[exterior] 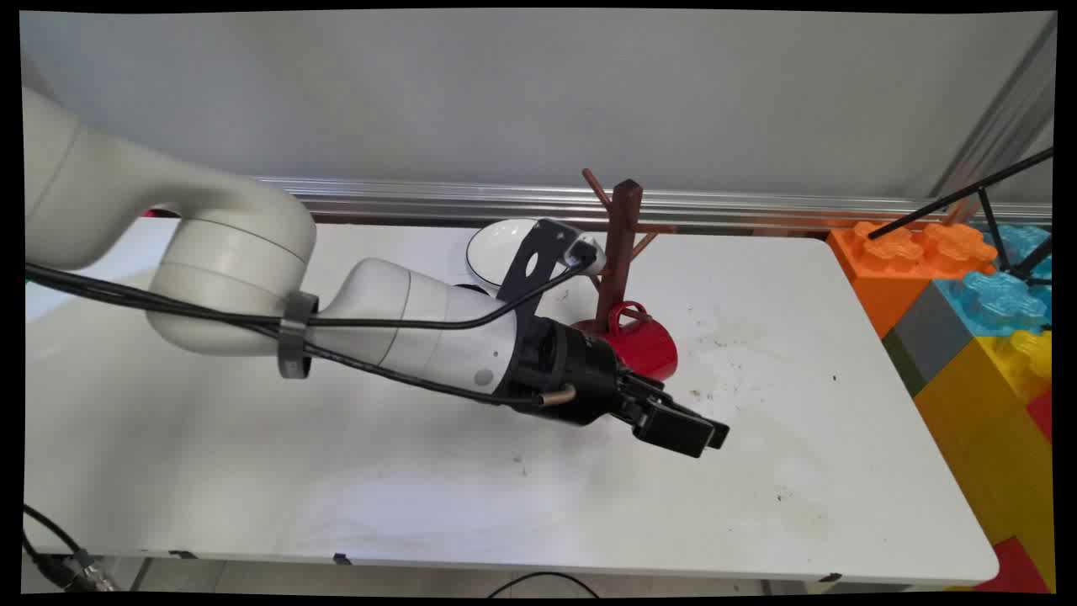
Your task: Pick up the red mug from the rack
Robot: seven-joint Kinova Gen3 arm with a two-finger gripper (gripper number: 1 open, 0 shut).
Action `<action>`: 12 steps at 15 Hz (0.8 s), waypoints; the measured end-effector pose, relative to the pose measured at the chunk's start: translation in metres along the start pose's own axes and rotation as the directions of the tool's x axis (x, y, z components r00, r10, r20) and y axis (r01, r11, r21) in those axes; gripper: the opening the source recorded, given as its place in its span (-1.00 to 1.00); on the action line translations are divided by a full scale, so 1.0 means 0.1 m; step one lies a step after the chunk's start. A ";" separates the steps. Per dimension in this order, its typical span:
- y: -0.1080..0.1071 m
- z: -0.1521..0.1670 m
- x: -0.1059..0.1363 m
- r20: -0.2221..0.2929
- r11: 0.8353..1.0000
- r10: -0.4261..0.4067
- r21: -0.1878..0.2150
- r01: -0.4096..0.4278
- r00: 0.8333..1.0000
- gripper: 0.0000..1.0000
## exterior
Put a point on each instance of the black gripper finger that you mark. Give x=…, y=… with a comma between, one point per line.
x=673, y=427
x=719, y=435

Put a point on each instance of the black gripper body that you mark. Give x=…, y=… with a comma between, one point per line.
x=580, y=370

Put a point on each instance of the red ceramic mug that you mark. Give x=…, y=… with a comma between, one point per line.
x=649, y=349

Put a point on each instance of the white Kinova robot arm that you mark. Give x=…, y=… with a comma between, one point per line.
x=236, y=252

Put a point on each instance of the brown wooden mug tree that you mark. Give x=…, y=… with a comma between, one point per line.
x=624, y=244

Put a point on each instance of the white plate with black rim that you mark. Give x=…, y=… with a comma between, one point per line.
x=496, y=248

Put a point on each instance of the grey giant toy brick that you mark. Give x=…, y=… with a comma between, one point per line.
x=930, y=332

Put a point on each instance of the orange giant toy brick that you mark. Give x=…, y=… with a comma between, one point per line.
x=892, y=269

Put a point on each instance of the yellow giant toy brick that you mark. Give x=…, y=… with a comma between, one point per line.
x=984, y=438

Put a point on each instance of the blue giant toy brick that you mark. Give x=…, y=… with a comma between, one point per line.
x=997, y=299

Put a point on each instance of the red giant toy brick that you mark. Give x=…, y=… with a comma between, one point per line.
x=1018, y=568

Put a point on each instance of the black tripod stand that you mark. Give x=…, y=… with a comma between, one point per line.
x=951, y=198

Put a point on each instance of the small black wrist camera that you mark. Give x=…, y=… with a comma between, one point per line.
x=583, y=252

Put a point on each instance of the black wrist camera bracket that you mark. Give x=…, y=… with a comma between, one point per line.
x=538, y=246

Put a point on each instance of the aluminium rail along wall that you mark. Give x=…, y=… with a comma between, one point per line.
x=471, y=202

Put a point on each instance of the aluminium frame post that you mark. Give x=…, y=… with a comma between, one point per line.
x=1001, y=109

